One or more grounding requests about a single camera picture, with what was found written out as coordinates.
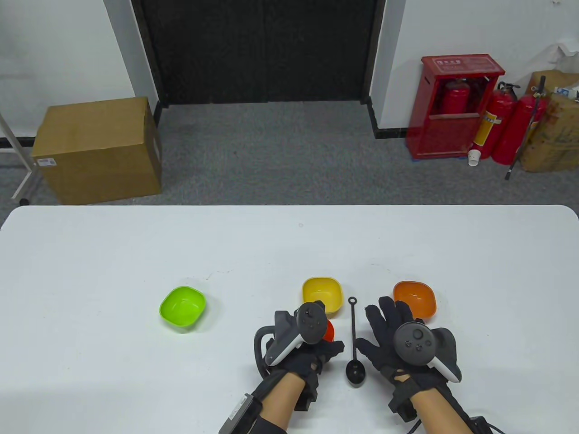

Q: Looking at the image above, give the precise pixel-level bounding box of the person's right hand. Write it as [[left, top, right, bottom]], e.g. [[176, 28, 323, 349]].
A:
[[354, 296, 462, 401]]

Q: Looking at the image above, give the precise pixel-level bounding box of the person's left hand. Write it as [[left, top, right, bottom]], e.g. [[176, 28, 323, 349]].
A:
[[265, 301, 345, 379]]

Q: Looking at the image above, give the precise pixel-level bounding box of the black long-handled spoon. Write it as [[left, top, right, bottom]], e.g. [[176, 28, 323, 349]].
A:
[[346, 297, 366, 388]]

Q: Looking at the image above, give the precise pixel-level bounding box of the orange plastic dish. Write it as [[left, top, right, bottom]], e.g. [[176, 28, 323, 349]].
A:
[[393, 281, 437, 322]]

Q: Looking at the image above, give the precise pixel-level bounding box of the yellow plastic dish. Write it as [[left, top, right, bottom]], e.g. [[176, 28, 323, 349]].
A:
[[302, 277, 343, 317]]

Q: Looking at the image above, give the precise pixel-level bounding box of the green plastic dish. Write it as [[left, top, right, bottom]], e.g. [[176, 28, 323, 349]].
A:
[[159, 286, 207, 327]]

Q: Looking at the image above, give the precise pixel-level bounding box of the grey forearm sensor box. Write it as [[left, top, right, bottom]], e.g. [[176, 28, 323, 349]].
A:
[[218, 393, 264, 434]]

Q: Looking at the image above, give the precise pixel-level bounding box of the person's left forearm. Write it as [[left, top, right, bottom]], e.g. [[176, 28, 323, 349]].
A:
[[259, 374, 307, 429]]

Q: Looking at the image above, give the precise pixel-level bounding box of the person's right forearm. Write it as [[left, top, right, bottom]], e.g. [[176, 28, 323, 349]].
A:
[[408, 388, 471, 434]]

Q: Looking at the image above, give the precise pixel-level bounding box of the grey handheld controller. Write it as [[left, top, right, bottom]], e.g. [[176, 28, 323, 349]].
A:
[[253, 302, 328, 376], [393, 321, 462, 384]]

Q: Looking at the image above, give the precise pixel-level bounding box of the red fire extinguisher cabinet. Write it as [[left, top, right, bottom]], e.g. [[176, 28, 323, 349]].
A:
[[406, 54, 506, 160]]

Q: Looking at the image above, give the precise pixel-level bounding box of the yellow label red fire extinguisher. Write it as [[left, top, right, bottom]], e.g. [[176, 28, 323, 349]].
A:
[[473, 82, 520, 160]]

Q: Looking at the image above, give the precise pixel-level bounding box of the worn printed cardboard box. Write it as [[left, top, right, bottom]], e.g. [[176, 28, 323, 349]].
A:
[[518, 93, 579, 173]]

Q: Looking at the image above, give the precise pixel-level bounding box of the plain small cardboard box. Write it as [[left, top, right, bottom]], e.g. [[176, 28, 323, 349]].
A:
[[529, 70, 579, 95]]

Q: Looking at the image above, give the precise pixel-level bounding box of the black double door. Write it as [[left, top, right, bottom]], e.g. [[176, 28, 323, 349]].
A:
[[131, 0, 387, 108]]

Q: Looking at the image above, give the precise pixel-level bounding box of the large brown cardboard box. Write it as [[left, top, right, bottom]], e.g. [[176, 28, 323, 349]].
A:
[[31, 96, 163, 205]]

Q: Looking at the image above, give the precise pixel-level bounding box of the white crumpled plastic sheet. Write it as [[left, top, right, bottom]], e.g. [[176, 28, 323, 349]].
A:
[[550, 40, 579, 64]]

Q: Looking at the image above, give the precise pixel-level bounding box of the white metal stand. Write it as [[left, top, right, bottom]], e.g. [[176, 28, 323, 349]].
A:
[[0, 112, 44, 205]]

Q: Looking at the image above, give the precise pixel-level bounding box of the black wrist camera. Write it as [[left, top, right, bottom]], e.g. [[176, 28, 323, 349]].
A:
[[295, 374, 318, 413], [389, 375, 420, 424]]

